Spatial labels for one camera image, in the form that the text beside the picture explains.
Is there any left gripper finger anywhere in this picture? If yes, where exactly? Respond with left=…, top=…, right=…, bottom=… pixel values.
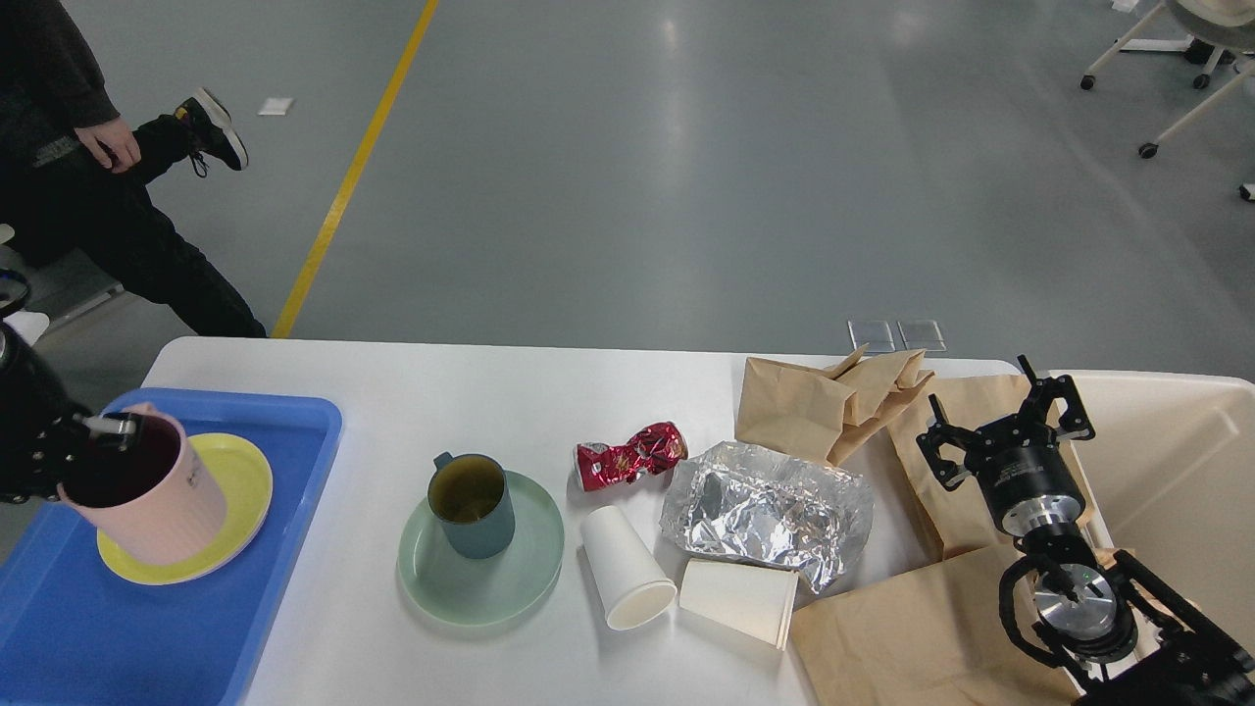
left=77, top=413, right=146, bottom=451

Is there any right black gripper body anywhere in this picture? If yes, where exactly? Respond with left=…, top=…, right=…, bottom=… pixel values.
left=970, top=418, right=1086, bottom=537

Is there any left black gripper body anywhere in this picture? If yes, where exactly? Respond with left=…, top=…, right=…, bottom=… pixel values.
left=1, top=329, right=90, bottom=504

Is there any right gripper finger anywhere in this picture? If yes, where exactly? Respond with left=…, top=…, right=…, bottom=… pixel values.
left=916, top=395, right=981, bottom=492
left=1017, top=356, right=1096, bottom=445

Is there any pink mug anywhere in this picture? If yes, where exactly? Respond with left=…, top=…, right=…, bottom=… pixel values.
left=56, top=403, right=227, bottom=566

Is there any dark teal mug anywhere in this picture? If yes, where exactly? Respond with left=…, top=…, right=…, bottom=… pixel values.
left=427, top=451, right=516, bottom=561

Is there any light green plate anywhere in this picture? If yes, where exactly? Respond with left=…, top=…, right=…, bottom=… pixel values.
left=397, top=472, right=566, bottom=630

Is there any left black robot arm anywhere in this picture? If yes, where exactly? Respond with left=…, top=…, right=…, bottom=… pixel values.
left=1, top=270, right=144, bottom=504

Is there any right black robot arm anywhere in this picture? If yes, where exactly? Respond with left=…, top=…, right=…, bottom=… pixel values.
left=916, top=356, right=1254, bottom=705

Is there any brown paper bag under gripper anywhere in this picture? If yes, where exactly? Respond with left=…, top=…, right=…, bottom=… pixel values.
left=889, top=375, right=1089, bottom=563

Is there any white side table corner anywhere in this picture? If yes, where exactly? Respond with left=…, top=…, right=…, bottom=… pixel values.
left=4, top=310, right=51, bottom=345

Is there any beige plastic bin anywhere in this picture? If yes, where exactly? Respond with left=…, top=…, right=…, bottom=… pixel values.
left=1064, top=370, right=1254, bottom=650

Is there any grey office chair left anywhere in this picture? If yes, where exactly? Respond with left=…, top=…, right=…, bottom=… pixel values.
left=1, top=224, right=123, bottom=329

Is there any yellow plate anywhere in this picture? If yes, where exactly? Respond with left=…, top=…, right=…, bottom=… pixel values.
left=97, top=431, right=274, bottom=586

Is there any large brown paper bag front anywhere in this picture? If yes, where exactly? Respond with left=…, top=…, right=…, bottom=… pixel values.
left=789, top=544, right=1079, bottom=705

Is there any crumpled small brown paper bag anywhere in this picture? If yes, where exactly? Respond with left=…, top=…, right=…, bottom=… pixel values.
left=735, top=347, right=935, bottom=468

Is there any blue plastic tray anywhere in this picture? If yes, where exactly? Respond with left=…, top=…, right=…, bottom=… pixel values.
left=1, top=387, right=343, bottom=705

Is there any crumpled aluminium foil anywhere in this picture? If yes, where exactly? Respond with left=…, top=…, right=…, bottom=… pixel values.
left=659, top=441, right=875, bottom=594

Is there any person in black clothes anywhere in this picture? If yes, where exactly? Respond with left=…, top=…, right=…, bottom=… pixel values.
left=3, top=1, right=269, bottom=339

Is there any crushed red can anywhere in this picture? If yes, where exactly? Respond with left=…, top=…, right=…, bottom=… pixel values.
left=575, top=421, right=689, bottom=492

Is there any white paper cup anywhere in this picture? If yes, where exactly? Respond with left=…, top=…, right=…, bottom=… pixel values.
left=579, top=507, right=678, bottom=631

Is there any white chair base right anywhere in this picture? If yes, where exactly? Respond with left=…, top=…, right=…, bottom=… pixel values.
left=1079, top=0, right=1255, bottom=201

